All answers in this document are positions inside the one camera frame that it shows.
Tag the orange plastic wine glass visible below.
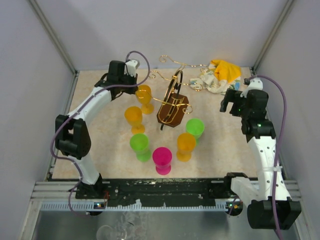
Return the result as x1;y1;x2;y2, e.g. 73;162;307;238
176;132;197;162
124;106;145;135
135;84;154;115

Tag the green plastic wine glass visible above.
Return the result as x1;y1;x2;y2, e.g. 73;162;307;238
185;118;205;144
129;133;152;163

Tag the gold wire wine glass rack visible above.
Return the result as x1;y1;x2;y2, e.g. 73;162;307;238
151;55;209;130

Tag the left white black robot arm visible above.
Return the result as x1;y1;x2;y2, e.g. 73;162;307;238
53;59;140;199

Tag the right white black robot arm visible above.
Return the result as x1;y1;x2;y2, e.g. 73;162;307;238
220;89;302;230

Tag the pink plastic wine glass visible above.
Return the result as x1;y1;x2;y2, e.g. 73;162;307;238
152;147;173;176

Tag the clear wine glass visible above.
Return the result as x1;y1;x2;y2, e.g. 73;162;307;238
96;218;137;240

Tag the yellow patterned cloth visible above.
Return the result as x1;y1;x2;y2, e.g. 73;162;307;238
189;59;242;95

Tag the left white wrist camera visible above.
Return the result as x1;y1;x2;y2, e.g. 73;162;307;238
124;59;140;77

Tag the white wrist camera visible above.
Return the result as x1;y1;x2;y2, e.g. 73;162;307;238
124;59;140;77
240;77;263;98

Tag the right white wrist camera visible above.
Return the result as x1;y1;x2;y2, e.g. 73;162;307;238
240;77;263;98

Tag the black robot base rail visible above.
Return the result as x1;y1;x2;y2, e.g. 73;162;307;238
75;178;243;216

